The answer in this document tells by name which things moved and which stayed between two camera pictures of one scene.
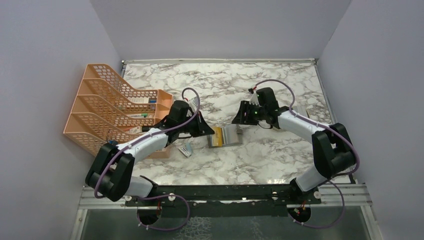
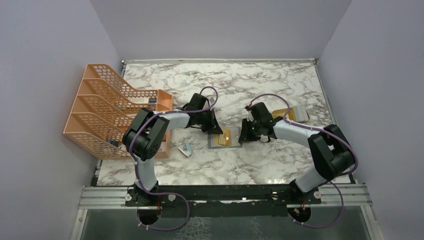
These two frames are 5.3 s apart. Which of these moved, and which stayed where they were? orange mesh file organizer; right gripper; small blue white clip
Moved: right gripper
Stayed: orange mesh file organizer; small blue white clip
